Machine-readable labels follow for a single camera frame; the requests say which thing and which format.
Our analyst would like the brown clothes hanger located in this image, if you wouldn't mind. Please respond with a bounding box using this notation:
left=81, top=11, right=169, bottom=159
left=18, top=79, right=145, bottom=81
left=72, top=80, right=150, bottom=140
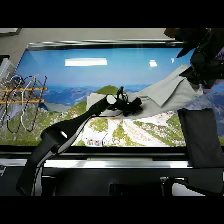
left=0, top=74, right=49, bottom=111
left=0, top=79, right=46, bottom=133

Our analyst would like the black clothes hanger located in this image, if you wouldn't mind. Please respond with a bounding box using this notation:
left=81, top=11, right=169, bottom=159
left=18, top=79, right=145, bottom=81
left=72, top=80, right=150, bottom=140
left=3, top=74, right=25, bottom=135

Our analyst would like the silver frame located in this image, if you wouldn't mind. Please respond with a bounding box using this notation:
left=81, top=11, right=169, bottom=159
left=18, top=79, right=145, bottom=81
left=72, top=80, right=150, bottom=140
left=0, top=154, right=224, bottom=197

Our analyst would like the white garment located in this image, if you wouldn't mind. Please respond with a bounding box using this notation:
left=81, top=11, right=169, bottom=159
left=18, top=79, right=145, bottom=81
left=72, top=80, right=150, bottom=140
left=85, top=64, right=204, bottom=120

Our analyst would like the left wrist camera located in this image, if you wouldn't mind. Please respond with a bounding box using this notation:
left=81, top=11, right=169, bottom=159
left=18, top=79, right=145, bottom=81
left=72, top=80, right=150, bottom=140
left=116, top=85, right=130, bottom=102

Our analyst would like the white clothes hanger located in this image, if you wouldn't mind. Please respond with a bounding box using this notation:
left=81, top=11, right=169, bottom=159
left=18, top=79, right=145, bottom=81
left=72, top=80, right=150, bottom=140
left=19, top=75, right=38, bottom=132

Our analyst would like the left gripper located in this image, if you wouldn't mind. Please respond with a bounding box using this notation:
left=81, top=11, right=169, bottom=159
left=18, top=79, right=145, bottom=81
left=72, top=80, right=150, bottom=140
left=114, top=95, right=144, bottom=118

